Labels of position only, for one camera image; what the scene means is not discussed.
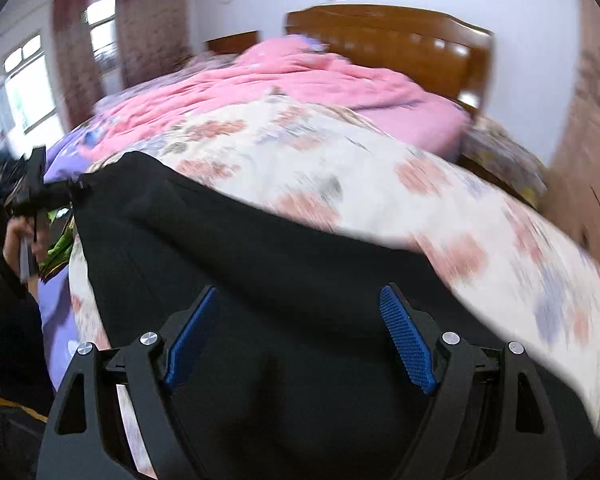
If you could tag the wooden nightstand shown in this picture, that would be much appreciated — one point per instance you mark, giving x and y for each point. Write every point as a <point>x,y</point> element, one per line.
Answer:
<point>232,41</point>

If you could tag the pink quilt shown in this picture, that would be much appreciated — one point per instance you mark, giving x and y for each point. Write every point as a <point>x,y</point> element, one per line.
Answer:
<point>300,80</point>

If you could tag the black pants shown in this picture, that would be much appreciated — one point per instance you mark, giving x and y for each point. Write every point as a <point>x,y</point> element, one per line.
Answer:
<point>260,285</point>

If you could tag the floral bed sheet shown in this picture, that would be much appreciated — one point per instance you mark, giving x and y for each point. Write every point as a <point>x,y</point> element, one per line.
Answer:
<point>360,175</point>

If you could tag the red patterned curtain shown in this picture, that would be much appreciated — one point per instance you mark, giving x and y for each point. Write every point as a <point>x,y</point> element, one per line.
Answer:
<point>75,60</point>
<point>152,25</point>

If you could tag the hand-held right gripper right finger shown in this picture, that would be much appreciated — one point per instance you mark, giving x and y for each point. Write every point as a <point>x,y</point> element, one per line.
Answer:
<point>407,342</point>

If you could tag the purple bed sheet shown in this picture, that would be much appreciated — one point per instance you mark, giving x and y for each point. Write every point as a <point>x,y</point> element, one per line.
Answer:
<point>57,325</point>

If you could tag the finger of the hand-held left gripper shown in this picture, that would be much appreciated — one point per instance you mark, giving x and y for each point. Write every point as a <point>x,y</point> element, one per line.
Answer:
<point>62,192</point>

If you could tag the green cloth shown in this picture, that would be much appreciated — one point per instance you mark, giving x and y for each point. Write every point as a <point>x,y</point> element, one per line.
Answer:
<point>60,250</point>

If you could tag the person's left forearm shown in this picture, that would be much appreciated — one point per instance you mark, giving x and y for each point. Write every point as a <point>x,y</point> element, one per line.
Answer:
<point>5,330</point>

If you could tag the wooden headboard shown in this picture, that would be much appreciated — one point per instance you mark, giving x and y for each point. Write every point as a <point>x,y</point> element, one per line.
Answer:
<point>405,45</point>

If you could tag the patterned mattress pad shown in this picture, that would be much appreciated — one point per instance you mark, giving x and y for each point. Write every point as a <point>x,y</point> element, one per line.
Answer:
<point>502,157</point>

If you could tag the window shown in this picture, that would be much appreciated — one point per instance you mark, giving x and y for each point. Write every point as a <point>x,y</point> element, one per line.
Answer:
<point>27,85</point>
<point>102,35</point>

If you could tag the person's left hand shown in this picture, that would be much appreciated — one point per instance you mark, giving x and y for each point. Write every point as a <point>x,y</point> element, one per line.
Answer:
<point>12,242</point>

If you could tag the wooden wardrobe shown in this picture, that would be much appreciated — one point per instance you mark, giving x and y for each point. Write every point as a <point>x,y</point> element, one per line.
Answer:
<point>587,160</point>

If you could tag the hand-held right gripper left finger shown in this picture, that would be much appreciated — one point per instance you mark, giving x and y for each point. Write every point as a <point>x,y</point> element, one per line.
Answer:
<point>190,342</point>

